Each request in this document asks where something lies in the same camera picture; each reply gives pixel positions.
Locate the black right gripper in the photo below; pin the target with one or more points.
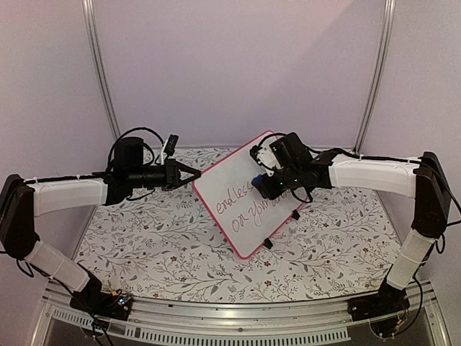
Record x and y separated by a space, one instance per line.
270 190

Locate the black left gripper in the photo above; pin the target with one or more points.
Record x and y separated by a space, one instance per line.
173 175

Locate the blue whiteboard eraser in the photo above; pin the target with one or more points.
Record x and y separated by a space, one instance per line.
257 180

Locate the pink framed whiteboard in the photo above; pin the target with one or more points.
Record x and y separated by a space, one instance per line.
245 218

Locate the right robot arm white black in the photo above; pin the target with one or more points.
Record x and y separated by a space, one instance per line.
290 165

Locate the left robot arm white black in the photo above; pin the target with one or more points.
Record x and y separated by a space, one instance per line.
22 201

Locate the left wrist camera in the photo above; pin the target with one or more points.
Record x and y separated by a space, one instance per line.
168 148

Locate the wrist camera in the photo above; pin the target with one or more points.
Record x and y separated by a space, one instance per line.
168 148
264 157

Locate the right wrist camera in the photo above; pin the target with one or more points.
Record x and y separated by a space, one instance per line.
264 157

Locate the wire easel stand black tips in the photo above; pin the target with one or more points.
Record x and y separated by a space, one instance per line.
294 216

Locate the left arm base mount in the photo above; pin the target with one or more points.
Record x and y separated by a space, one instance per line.
94 301

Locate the front aluminium rail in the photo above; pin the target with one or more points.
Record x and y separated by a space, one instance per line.
317 322

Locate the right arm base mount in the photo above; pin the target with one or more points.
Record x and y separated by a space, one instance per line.
387 310

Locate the left aluminium frame post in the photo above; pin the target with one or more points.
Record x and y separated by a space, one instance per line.
98 61

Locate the aluminium frame post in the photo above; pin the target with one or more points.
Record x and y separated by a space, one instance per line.
98 61
377 73

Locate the right aluminium frame post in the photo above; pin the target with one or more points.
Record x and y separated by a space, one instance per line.
377 73

